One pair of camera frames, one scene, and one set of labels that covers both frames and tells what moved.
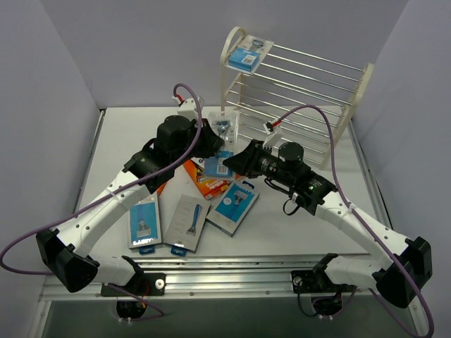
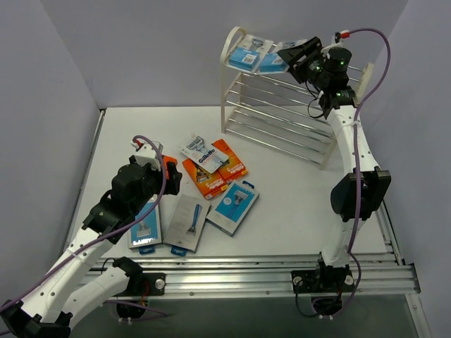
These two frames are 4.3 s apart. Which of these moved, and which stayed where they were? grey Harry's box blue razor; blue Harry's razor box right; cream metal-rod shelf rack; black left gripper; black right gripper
Moved: black left gripper; black right gripper
Stayed: grey Harry's box blue razor; blue Harry's razor box right; cream metal-rod shelf rack
